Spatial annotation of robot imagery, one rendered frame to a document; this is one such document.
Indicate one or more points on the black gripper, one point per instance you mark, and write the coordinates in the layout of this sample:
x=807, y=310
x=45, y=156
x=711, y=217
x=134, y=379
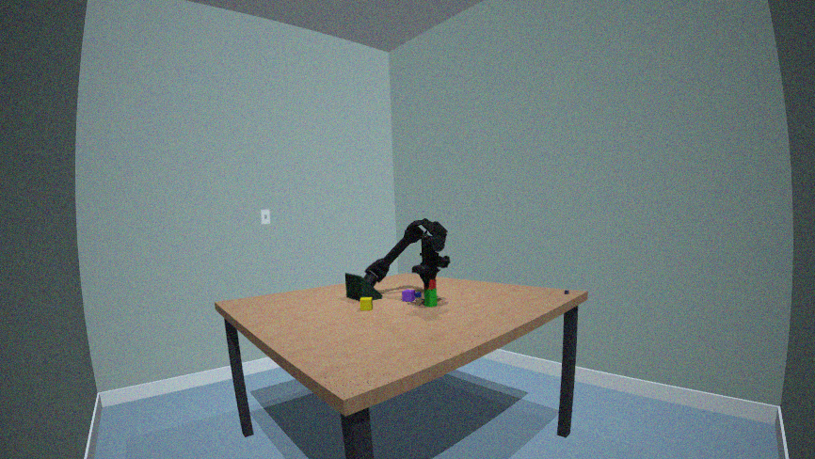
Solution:
x=425, y=270

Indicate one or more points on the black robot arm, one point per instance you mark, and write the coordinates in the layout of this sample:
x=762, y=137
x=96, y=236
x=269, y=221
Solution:
x=413, y=233

